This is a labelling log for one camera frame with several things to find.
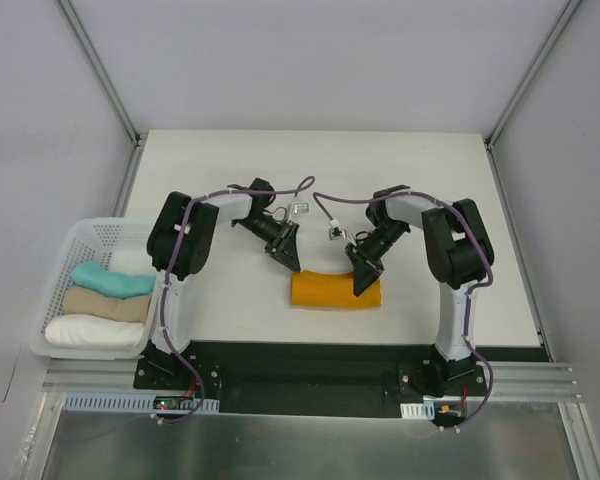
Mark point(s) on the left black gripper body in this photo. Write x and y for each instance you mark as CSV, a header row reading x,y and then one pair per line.
x,y
281,240

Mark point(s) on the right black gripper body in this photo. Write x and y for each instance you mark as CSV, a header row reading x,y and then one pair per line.
x,y
362,255

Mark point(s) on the orange t shirt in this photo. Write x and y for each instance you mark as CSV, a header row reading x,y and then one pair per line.
x,y
315,290

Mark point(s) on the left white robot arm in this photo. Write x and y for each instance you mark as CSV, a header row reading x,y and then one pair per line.
x,y
181,239

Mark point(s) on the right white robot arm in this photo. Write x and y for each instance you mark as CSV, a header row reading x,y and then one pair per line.
x,y
459,256

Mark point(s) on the white plastic basket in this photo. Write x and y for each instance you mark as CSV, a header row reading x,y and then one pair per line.
x,y
116,244

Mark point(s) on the teal rolled t shirt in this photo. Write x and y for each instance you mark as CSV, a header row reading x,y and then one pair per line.
x,y
92,276

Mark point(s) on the beige rolled t shirt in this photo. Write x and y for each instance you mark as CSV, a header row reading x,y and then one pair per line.
x,y
79,300

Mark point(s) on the white rolled t shirt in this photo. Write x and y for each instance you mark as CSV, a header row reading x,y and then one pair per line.
x,y
81,331

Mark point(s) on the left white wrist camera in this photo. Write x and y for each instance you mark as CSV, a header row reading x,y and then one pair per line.
x,y
298,208

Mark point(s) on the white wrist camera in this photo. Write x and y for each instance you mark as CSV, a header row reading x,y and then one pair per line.
x,y
298,208
338,232

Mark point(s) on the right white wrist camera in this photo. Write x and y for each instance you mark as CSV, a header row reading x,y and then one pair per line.
x,y
338,232

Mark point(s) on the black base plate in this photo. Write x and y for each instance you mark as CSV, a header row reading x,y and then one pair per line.
x,y
356,381

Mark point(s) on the right white cable duct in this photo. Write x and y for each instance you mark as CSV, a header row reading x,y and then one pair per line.
x,y
418,411

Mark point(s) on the white cable duct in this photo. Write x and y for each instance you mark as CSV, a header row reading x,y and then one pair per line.
x,y
137,403
418,411

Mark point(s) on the left aluminium frame post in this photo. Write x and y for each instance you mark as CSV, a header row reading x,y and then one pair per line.
x,y
96,65

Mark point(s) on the aluminium frame post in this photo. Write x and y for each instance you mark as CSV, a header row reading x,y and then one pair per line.
x,y
543,53
96,65

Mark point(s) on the left white cable duct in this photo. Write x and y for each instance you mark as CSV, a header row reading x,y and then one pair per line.
x,y
137,403

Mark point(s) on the right aluminium frame post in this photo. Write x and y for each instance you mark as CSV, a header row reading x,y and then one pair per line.
x,y
543,53

